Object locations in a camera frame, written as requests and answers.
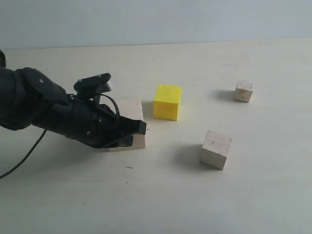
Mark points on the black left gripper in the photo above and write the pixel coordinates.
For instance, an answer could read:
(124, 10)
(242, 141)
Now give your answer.
(92, 124)

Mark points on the large pale wooden cube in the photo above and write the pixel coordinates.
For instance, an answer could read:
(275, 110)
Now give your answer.
(131, 108)

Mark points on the yellow cube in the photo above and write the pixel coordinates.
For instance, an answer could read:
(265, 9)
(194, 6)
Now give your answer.
(167, 102)

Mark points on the medium pale wooden cube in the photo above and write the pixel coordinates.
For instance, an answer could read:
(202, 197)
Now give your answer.
(215, 150)

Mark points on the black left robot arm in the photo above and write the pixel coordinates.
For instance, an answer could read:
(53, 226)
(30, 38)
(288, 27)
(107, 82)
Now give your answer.
(28, 97)

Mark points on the small pale wooden cube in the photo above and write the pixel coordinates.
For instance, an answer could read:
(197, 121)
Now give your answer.
(243, 91)

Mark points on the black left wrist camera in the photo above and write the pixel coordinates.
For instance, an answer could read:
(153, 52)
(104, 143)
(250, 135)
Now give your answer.
(92, 87)

